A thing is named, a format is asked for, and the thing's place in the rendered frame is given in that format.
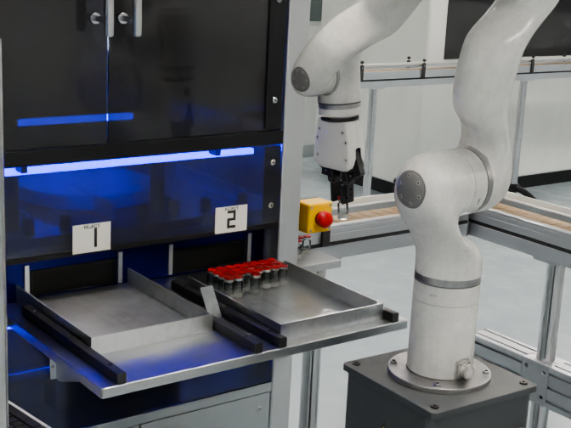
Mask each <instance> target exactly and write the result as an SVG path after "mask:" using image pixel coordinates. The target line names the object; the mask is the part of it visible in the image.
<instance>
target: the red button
mask: <svg viewBox="0 0 571 428"><path fill-rule="evenodd" d="M316 222H317V225H318V226H319V227H321V228H328V227H330V225H332V223H333V216H332V215H331V213H330V212H328V211H321V212H320V213H319V214H318V216H317V218H316Z"/></svg>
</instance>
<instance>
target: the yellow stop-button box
mask: <svg viewBox="0 0 571 428"><path fill-rule="evenodd" d="M321 211H328V212H330V213H331V211H332V202H331V201H328V200H324V199H321V198H319V197H317V196H307V197H300V213H299V229H298V230H299V231H302V232H304V233H306V234H313V233H318V232H324V231H330V230H331V226H330V227H328V228H321V227H319V226H318V225H317V222H316V218H317V216H318V214H319V213H320V212H321Z"/></svg>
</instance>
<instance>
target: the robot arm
mask: <svg viewBox="0 0 571 428"><path fill-rule="evenodd" d="M421 1H422V0H360V1H358V2H357V3H356V4H354V5H353V6H351V7H350V8H347V9H346V10H344V11H343V12H341V13H340V14H339V15H337V16H336V17H334V18H333V19H332V20H330V21H329V22H328V23H326V24H325V25H324V26H323V27H322V28H321V29H320V30H319V31H318V32H317V33H316V34H315V35H314V36H313V38H312V39H311V40H310V41H309V43H308V44H307V46H306V47H305V49H304V50H303V51H302V52H301V54H300V55H299V57H298V58H297V61H296V63H295V64H294V65H293V68H292V71H291V85H292V87H293V88H294V90H295V91H296V92H297V93H298V94H300V95H302V96H304V97H315V96H318V106H319V115H321V117H319V120H318V125H317V132H316V162H317V163H318V164H319V166H320V167H322V168H323V169H324V170H325V172H326V174H327V175H328V180H329V182H331V201H337V197H338V196H340V197H341V204H343V205H344V204H347V203H350V202H353V201H354V197H353V184H354V183H355V182H356V179H357V178H358V177H360V176H363V175H364V174H365V170H364V168H363V166H364V163H365V146H364V137H363V131H362V126H361V121H360V119H359V114H360V113H361V89H360V52H362V51H363V50H365V49H367V48H368V47H370V46H372V45H373V44H375V43H377V42H379V41H381V40H383V39H385V38H387V37H390V36H391V35H392V34H393V33H394V32H396V31H397V30H398V29H399V28H400V27H401V26H402V25H403V23H404V22H405V21H406V20H407V19H408V18H409V17H410V15H411V14H412V13H413V11H414V10H415V9H416V7H417V6H418V5H419V4H420V2H421ZM558 1H559V0H495V1H494V3H493V4H492V5H491V7H490V8H489V9H488V11H487V12H486V13H485V14H484V15H483V16H482V17H481V19H480V20H479V21H478V22H477V23H476V24H475V25H474V26H473V27H472V29H471V30H470V31H469V32H468V34H467V35H466V38H465V40H464V42H463V45H462V48H461V53H460V57H459V60H458V64H457V67H456V71H455V78H454V84H453V93H452V100H453V105H454V109H455V112H456V114H457V115H458V116H459V118H460V120H461V139H460V142H459V143H458V145H457V147H456V148H452V149H441V150H434V151H429V152H425V153H422V154H419V155H415V156H413V157H412V158H410V159H408V160H407V161H406V162H405V163H404V164H403V165H402V167H401V168H400V170H399V174H398V176H397V178H396V182H395V186H394V199H395V204H396V206H397V209H398V211H399V214H400V216H401V217H402V218H403V220H404V223H405V224H406V226H407V228H408V229H409V231H410V233H411V236H412V238H413V240H414V243H415V247H416V263H415V273H414V284H413V296H412V306H411V316H410V336H409V346H408V351H407V352H402V353H400V354H398V355H395V356H394V357H392V358H391V359H390V360H389V361H388V365H387V371H388V373H389V374H390V376H391V377H392V378H393V379H394V380H396V381H397V382H398V383H400V384H402V385H404V386H407V387H409V388H412V389H415V390H418V391H424V392H430V393H436V394H445V395H460V394H467V393H472V392H476V391H480V390H482V389H483V388H485V387H486V386H488V385H489V383H490V381H491V372H490V370H489V368H488V367H487V366H486V365H484V364H483V363H481V362H479V361H478V360H477V359H474V358H473V355H474V347H475V338H476V329H477V320H478V303H479V295H480V285H481V277H482V265H483V259H482V253H481V251H480V250H479V248H478V247H477V245H476V244H475V243H473V242H472V241H471V240H469V239H468V238H465V237H463V236H462V235H461V232H460V230H459V224H458V220H459V216H462V215H466V214H471V213H475V212H480V211H485V210H488V209H490V208H492V207H494V206H496V205H497V204H498V203H499V202H500V201H501V200H502V199H503V198H504V196H505V195H506V192H507V190H508V189H509V186H510V183H511V179H512V150H511V143H510V137H509V130H508V122H507V113H508V105H509V100H510V97H511V93H512V88H513V84H514V82H515V78H516V75H517V70H518V66H519V64H520V61H521V58H522V56H523V52H524V50H525V48H526V47H527V45H528V43H529V41H530V39H531V37H532V36H533V35H534V33H535V32H536V30H537V29H538V28H539V26H540V25H541V24H542V22H543V21H544V20H545V19H546V17H547V16H548V15H549V13H550V12H551V11H552V10H553V9H554V8H555V7H556V5H557V3H558ZM348 172H350V173H349V175H348ZM341 179H342V180H341Z"/></svg>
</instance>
